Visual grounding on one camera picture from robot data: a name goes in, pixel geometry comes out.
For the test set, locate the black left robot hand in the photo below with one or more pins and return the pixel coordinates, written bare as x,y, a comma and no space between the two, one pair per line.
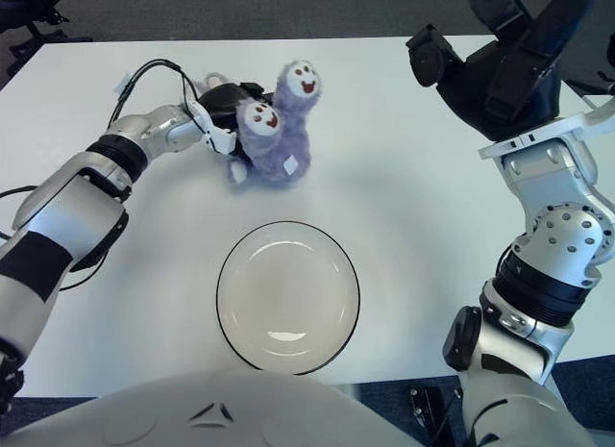
223,98

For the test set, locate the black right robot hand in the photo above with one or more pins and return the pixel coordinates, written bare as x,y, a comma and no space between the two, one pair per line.
509,81

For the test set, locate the purple plush bunny doll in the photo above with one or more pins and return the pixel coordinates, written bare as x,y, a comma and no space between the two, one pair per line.
283,139

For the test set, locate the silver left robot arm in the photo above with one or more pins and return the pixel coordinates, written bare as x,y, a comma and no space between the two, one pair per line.
72,216

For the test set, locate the white plate with black rim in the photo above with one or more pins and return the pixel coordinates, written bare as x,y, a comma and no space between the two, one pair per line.
288,298

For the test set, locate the black office chair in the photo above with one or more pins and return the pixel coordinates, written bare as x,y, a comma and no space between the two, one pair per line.
19,5

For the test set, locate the silver robot torso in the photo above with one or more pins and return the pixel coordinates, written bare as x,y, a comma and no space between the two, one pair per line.
216,418

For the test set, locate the black bracket under table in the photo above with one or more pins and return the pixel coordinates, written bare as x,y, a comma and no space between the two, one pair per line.
425,408

